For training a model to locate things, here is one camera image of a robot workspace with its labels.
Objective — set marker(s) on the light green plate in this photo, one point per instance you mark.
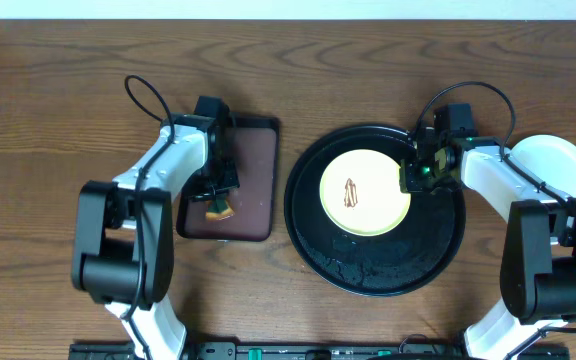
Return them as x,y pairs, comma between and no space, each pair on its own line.
551,159

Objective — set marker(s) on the green orange sponge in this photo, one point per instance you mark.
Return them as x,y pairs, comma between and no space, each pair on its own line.
218,209

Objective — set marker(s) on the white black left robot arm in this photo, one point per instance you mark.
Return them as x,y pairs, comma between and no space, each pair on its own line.
123,250

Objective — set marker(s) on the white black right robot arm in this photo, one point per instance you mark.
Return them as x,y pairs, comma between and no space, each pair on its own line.
538,268

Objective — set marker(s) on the black round tray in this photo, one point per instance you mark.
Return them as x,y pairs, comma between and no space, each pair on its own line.
394,263

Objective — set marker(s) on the black rectangular water tray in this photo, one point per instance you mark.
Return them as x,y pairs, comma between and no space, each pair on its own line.
254,144

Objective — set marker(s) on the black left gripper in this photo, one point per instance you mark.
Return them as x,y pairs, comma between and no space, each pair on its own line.
216,188

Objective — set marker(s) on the yellow plate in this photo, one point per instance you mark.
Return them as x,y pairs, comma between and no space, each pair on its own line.
360,193

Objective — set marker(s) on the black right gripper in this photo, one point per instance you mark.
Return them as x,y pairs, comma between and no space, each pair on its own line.
408,181

